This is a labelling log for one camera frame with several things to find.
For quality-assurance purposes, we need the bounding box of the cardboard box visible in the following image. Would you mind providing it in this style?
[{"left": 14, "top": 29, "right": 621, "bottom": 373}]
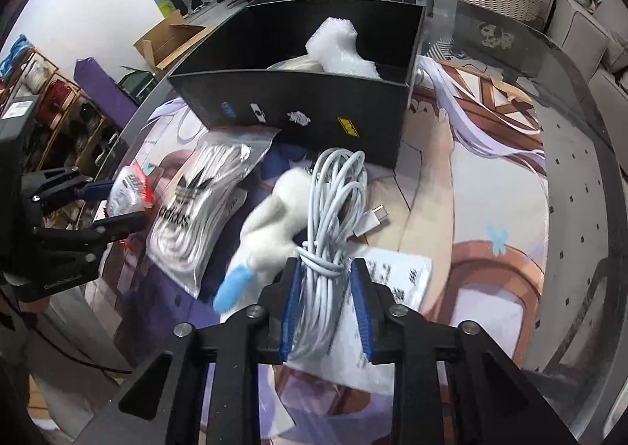
[{"left": 133, "top": 22, "right": 217, "bottom": 78}]

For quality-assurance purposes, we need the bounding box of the grey sofa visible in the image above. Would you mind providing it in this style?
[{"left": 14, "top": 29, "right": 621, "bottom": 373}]
[{"left": 546, "top": 0, "right": 628, "bottom": 132}]

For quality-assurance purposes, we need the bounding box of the wooden shoe rack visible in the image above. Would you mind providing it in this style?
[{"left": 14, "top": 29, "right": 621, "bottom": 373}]
[{"left": 0, "top": 45, "right": 123, "bottom": 230}]

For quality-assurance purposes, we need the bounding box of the printed table mat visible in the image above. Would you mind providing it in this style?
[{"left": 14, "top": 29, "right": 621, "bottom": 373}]
[{"left": 83, "top": 53, "right": 548, "bottom": 441}]

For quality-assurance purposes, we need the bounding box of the white paper sheet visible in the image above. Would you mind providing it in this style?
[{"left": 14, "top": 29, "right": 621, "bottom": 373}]
[{"left": 289, "top": 244, "right": 433, "bottom": 372}]

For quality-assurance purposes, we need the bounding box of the white charging cable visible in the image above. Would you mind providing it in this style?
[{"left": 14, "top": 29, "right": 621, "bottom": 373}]
[{"left": 290, "top": 147, "right": 391, "bottom": 362}]

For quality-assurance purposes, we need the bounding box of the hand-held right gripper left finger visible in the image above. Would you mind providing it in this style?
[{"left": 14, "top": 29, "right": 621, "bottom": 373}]
[{"left": 69, "top": 257, "right": 305, "bottom": 445}]

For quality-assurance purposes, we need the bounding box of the white plush toy blue tip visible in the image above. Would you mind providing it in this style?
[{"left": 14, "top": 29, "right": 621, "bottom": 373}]
[{"left": 213, "top": 165, "right": 319, "bottom": 314}]

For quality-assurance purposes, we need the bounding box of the purple folded bag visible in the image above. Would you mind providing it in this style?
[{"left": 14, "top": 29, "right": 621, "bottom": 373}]
[{"left": 73, "top": 57, "right": 141, "bottom": 119}]

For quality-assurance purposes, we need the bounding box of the clear bag of white socks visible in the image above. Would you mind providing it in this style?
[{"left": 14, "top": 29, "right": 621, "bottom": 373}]
[{"left": 147, "top": 127, "right": 281, "bottom": 299}]

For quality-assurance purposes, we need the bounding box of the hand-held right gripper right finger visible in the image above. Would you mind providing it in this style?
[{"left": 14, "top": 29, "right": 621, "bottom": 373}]
[{"left": 349, "top": 257, "right": 580, "bottom": 445}]

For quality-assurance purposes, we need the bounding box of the red and white small packet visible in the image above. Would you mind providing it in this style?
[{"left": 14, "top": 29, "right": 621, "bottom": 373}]
[{"left": 107, "top": 163, "right": 157, "bottom": 254}]

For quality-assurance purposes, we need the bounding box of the white foam wrap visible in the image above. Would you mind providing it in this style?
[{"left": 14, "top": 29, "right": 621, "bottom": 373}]
[{"left": 305, "top": 17, "right": 383, "bottom": 80}]

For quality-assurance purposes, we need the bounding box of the black storage box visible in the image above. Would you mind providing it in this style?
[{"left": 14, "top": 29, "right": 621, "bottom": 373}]
[{"left": 167, "top": 2, "right": 427, "bottom": 170}]

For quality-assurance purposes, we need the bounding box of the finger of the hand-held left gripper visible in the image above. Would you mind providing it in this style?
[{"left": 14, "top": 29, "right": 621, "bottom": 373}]
[
  {"left": 32, "top": 210, "right": 150, "bottom": 254},
  {"left": 29, "top": 166, "right": 113, "bottom": 210}
]

